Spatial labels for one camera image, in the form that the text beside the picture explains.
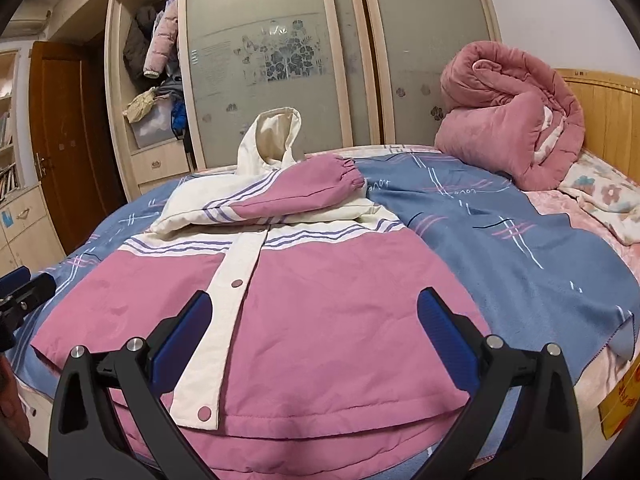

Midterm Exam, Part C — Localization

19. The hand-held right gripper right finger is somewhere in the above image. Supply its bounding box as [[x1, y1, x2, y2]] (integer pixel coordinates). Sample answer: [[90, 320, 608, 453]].
[[417, 287, 583, 480]]

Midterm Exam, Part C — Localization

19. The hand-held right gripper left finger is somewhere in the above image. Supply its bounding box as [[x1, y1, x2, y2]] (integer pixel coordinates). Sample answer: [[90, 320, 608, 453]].
[[47, 290, 213, 480]]

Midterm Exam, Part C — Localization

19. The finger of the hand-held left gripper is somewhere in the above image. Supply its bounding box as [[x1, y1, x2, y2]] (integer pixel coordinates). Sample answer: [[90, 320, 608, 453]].
[[0, 272, 57, 332], [0, 266, 32, 295]]

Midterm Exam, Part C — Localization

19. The pink and white hooded jacket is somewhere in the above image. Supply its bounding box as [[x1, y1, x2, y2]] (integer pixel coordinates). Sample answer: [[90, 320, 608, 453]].
[[30, 106, 493, 480]]

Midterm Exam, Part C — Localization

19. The grey clothes pile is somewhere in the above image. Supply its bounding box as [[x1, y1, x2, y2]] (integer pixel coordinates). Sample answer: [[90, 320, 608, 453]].
[[155, 77, 183, 103]]

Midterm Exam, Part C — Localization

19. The person's left hand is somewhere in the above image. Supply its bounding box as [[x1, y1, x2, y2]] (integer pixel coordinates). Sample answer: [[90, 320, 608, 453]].
[[0, 360, 32, 442]]

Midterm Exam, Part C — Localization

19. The light wood shelf cabinet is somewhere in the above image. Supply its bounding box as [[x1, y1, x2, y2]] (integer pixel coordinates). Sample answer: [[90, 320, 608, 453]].
[[0, 50, 68, 281]]

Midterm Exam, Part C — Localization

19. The row of books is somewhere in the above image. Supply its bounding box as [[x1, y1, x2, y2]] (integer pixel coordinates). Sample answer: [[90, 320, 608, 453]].
[[0, 164, 21, 197]]

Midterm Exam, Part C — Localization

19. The blue plaid bed sheet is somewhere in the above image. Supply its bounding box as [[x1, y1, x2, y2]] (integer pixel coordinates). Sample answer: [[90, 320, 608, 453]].
[[10, 152, 640, 480]]

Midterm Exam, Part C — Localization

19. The brown wooden door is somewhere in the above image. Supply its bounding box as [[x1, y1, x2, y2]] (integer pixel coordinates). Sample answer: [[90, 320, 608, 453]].
[[29, 41, 113, 256]]

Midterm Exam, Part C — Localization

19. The yellow cardboard box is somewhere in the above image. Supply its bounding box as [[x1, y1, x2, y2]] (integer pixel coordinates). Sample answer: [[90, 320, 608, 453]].
[[597, 355, 640, 441]]

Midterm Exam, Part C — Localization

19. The clear plastic storage box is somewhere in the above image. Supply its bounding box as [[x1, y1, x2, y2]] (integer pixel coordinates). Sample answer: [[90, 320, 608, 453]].
[[130, 99, 181, 149]]

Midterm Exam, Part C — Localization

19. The pink rolled quilt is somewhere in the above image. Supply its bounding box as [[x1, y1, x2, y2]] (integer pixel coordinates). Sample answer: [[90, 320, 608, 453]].
[[434, 41, 586, 192]]

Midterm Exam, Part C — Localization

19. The beige crumpled cloth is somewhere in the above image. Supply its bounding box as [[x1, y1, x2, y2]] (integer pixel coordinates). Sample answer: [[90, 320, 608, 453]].
[[122, 86, 160, 124]]

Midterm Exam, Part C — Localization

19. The floral pillow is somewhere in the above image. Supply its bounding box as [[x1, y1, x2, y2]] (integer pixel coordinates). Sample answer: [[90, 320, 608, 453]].
[[557, 150, 640, 246]]

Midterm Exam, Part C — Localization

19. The blue cloth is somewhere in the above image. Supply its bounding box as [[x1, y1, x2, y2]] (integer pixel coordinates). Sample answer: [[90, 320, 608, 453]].
[[170, 100, 188, 138]]

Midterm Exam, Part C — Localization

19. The light wood sliding-door wardrobe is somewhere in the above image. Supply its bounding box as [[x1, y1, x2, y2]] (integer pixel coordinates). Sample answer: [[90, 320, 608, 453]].
[[104, 0, 503, 201]]

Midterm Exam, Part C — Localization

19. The white air conditioner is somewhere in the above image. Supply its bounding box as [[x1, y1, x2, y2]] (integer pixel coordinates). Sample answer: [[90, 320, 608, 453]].
[[0, 10, 53, 39]]

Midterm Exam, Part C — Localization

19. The dark hanging jacket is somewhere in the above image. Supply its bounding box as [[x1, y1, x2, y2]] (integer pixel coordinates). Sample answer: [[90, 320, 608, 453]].
[[122, 6, 158, 78]]

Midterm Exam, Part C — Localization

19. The wooden headboard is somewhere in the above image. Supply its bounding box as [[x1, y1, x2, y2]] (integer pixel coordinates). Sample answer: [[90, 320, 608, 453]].
[[555, 67, 640, 178]]

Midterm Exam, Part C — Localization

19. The pink puffer jacket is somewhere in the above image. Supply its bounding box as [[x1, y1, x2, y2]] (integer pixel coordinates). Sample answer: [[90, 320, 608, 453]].
[[143, 0, 180, 79]]

